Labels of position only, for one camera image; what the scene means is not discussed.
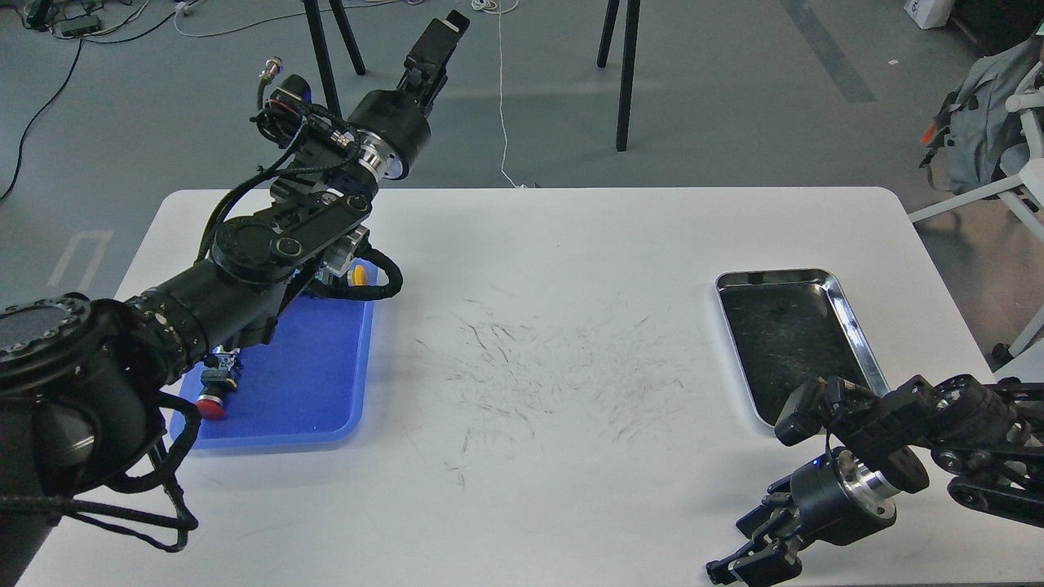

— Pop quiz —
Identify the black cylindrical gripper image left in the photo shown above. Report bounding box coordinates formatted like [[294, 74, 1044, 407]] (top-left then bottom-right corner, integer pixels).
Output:
[[347, 11, 471, 181]]

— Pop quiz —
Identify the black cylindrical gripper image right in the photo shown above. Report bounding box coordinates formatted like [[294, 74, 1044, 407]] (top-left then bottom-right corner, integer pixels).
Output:
[[706, 447, 897, 586]]

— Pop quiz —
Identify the black robot arm image left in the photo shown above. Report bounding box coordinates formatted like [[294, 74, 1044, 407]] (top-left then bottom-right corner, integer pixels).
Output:
[[2, 11, 470, 586]]

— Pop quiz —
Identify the silver metal tray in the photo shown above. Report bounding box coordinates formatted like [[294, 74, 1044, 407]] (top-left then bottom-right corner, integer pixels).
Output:
[[715, 268, 891, 426]]

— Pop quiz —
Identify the blue plastic tray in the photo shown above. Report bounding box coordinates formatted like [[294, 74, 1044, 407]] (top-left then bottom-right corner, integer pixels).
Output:
[[193, 294, 375, 451]]

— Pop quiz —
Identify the black tripod leg left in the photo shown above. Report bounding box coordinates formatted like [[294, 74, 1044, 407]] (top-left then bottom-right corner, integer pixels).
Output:
[[302, 1, 367, 116]]

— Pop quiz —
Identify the black tripod leg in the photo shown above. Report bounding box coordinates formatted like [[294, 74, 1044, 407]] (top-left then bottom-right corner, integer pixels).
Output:
[[596, 1, 641, 152], [302, 1, 367, 116]]

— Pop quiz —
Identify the black tripod leg right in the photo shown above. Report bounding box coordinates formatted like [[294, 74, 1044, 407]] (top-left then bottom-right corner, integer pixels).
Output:
[[596, 1, 641, 152]]

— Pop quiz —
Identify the grey backpack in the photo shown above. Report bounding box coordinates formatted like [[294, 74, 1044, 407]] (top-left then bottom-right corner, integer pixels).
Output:
[[920, 36, 1042, 196]]

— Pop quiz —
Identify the white box on floor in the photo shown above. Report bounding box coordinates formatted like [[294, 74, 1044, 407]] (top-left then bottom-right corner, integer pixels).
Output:
[[903, 0, 956, 30]]

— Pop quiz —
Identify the white cable on floor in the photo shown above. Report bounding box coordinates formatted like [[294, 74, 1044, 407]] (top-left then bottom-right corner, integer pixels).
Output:
[[471, 0, 531, 189]]

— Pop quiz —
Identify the yellow push button switch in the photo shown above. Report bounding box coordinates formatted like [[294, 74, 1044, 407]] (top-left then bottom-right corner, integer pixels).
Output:
[[347, 263, 369, 288]]

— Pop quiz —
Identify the black cable on floor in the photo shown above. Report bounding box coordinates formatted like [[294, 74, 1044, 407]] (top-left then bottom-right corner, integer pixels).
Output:
[[0, 0, 176, 203]]

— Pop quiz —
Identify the red push button switch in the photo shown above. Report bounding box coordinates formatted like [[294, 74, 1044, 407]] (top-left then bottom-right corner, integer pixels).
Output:
[[195, 346, 242, 421]]

